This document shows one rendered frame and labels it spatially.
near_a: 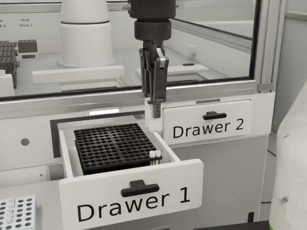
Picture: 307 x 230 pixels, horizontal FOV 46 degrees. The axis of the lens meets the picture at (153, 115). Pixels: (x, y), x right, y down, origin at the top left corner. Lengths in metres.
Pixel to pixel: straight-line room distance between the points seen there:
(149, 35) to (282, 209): 0.39
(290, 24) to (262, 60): 2.05
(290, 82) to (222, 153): 2.06
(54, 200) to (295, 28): 2.55
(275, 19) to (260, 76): 0.17
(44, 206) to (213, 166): 0.55
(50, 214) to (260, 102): 0.71
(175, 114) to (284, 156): 0.52
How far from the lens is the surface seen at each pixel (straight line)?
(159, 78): 0.72
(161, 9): 0.71
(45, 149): 1.04
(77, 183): 0.70
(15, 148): 1.03
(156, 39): 0.72
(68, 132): 1.04
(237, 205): 1.34
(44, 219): 0.91
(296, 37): 3.14
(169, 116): 1.05
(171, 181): 0.75
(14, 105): 0.99
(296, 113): 0.74
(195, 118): 1.09
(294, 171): 0.58
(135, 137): 0.93
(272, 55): 1.18
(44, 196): 0.99
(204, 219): 1.31
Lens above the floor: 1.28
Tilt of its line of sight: 20 degrees down
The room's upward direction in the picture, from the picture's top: straight up
